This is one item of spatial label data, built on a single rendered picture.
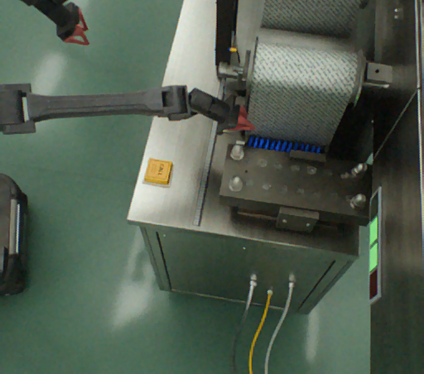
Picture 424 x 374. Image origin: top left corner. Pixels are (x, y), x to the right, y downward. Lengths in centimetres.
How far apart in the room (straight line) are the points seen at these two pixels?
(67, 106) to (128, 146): 143
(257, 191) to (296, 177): 12
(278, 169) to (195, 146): 30
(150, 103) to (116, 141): 141
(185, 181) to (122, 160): 112
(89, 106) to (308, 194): 60
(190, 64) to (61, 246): 114
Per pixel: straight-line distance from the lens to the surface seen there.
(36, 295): 241
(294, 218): 134
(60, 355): 232
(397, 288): 100
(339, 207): 134
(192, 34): 180
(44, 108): 119
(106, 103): 121
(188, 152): 152
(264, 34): 135
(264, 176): 134
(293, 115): 130
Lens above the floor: 222
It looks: 62 degrees down
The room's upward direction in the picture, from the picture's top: 1 degrees clockwise
